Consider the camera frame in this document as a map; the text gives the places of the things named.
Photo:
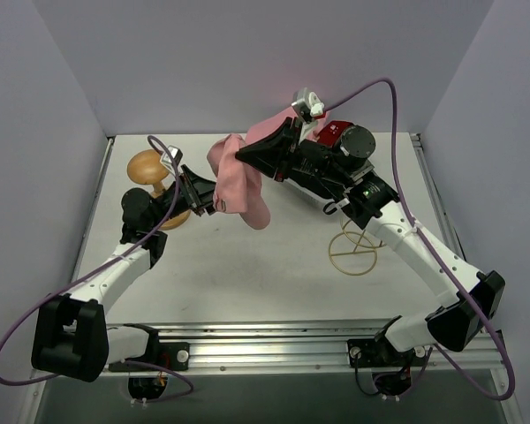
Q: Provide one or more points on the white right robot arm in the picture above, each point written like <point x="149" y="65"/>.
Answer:
<point x="464" y="293"/>

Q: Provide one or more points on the red baseball cap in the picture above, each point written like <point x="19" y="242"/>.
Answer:
<point x="331" y="132"/>

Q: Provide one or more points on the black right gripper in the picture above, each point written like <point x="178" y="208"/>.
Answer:
<point x="289" y="150"/>

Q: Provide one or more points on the pink baseball cap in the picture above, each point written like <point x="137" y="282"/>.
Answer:
<point x="238" y="185"/>

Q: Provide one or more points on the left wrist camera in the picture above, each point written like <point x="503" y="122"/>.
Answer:
<point x="171" y="157"/>

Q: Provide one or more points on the pink hat in basket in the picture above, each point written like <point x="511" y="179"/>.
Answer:
<point x="269" y="126"/>

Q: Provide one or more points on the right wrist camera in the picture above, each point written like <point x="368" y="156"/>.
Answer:
<point x="307" y="105"/>

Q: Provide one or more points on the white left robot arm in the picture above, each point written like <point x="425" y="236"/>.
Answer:
<point x="101" y="287"/>

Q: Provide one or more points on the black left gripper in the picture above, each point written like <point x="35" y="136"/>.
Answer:
<point x="187" y="190"/>

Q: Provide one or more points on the aluminium mounting rail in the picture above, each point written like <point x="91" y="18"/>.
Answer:
<point x="269" y="348"/>

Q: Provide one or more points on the wooden mushroom hat stand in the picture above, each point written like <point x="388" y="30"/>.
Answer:
<point x="152" y="176"/>

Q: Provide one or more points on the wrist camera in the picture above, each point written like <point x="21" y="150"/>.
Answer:
<point x="307" y="105"/>
<point x="171" y="157"/>

